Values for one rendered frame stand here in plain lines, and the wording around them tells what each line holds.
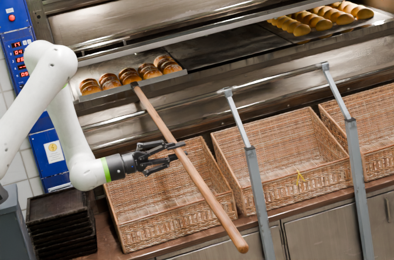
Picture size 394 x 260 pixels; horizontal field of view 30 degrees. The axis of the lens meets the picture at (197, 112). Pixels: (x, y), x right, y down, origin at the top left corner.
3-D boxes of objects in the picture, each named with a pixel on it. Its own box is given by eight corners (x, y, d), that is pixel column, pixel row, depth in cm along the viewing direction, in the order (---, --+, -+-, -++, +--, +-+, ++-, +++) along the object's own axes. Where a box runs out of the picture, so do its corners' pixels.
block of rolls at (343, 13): (260, 20, 448) (258, 10, 446) (332, 1, 456) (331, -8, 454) (296, 38, 391) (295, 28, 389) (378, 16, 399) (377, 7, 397)
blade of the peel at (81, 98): (187, 74, 367) (186, 68, 366) (80, 102, 358) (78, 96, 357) (172, 58, 401) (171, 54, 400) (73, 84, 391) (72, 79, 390)
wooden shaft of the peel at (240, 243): (250, 253, 195) (248, 243, 194) (240, 256, 195) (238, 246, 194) (140, 91, 354) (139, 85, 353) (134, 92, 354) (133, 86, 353)
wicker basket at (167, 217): (108, 212, 375) (95, 164, 366) (211, 182, 386) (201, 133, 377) (123, 256, 330) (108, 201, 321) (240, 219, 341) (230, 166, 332)
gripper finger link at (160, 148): (138, 157, 269) (136, 154, 269) (166, 145, 270) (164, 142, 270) (139, 161, 265) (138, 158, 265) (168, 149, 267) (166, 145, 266)
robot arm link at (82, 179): (75, 199, 260) (67, 171, 256) (71, 185, 271) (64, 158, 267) (113, 188, 262) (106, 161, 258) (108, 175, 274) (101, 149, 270)
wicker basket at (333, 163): (217, 180, 386) (208, 132, 377) (318, 152, 395) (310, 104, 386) (244, 219, 341) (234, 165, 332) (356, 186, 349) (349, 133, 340)
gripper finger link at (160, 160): (140, 163, 266) (140, 167, 266) (170, 160, 268) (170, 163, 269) (138, 159, 269) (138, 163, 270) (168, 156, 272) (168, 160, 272)
